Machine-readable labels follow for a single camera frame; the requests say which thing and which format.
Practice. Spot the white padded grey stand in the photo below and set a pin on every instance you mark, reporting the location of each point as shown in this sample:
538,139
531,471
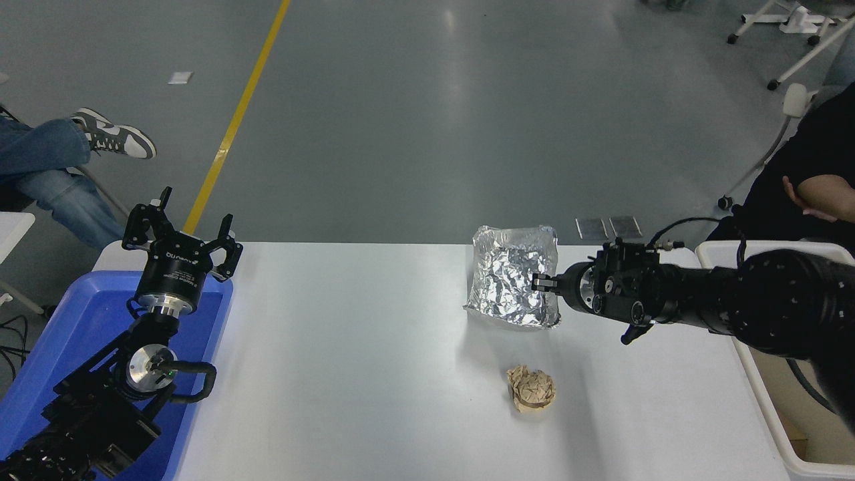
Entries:
795,100

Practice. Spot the silver foil tray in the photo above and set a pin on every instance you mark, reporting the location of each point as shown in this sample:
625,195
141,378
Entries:
507,280

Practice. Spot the white wheeled frame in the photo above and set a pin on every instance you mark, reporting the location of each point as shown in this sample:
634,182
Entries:
798,25

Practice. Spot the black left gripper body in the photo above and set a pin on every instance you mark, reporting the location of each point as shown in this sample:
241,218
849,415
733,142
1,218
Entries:
175,277

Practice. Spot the seated person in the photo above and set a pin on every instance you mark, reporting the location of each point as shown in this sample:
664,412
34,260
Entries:
40,150

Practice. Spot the large pale plastic bin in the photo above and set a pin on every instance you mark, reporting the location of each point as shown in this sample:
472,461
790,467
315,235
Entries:
768,394

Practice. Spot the blue plastic tray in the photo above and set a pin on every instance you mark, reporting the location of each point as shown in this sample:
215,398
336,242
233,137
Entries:
87,314

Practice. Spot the crumpled tan paper ball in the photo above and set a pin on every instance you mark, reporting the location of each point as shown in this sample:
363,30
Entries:
531,389

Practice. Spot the white paper scrap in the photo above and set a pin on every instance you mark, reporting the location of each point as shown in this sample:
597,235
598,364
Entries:
179,77

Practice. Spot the metal floor plate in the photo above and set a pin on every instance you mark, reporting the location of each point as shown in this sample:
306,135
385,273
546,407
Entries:
626,226
592,228

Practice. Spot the small white table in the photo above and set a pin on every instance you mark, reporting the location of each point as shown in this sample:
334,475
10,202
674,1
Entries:
13,230

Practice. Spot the person beside bin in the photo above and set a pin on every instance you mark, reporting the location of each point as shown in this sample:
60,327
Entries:
801,153

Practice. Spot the person's forearm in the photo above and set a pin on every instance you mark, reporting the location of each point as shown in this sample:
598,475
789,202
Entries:
828,194

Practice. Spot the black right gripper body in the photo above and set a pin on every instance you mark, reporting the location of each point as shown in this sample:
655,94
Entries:
634,290

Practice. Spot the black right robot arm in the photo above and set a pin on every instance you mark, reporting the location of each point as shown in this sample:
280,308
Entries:
781,300

